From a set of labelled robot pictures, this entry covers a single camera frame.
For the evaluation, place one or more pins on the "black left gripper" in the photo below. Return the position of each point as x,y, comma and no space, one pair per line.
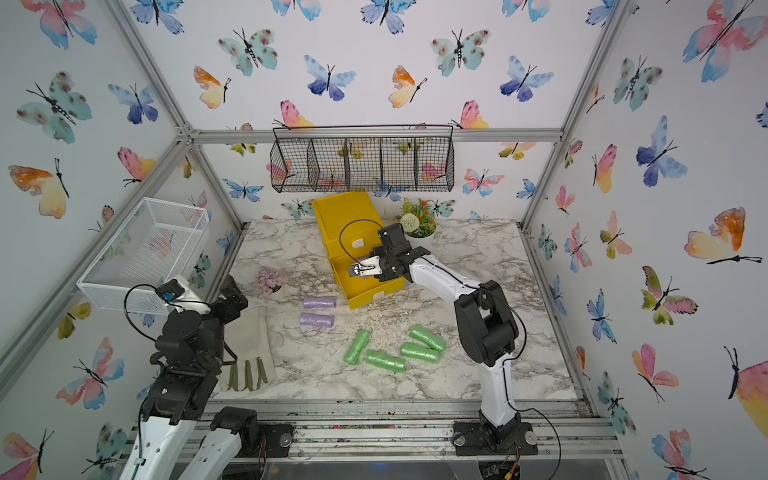
233,296

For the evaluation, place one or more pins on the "green trash bag roll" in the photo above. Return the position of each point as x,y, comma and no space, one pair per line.
357,347
429,339
422,353
384,361

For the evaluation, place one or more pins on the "white green work glove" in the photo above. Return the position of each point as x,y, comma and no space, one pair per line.
248,338

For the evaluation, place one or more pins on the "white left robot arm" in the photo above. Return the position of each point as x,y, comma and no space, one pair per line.
158,444

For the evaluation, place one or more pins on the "pink flower in white pot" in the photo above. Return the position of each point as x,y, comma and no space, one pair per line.
271,283

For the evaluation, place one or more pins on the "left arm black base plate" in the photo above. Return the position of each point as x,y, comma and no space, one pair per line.
252,437

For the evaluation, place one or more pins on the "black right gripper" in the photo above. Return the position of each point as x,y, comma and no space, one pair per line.
383,274

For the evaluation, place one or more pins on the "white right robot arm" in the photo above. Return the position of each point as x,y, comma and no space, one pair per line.
486,323

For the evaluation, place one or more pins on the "green plant in white pot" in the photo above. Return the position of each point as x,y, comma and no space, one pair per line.
418,222

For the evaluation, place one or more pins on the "white mesh wall basket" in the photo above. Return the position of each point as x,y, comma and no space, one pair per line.
157,242

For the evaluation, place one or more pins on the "black wire wall basket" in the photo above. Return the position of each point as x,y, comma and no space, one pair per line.
383,159

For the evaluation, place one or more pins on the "purple trash bag roll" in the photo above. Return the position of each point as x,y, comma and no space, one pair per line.
316,320
322,302
358,270

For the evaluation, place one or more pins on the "yellow plastic drawer unit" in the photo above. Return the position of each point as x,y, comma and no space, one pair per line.
349,225

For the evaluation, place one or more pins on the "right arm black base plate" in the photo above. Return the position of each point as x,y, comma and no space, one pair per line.
484,439

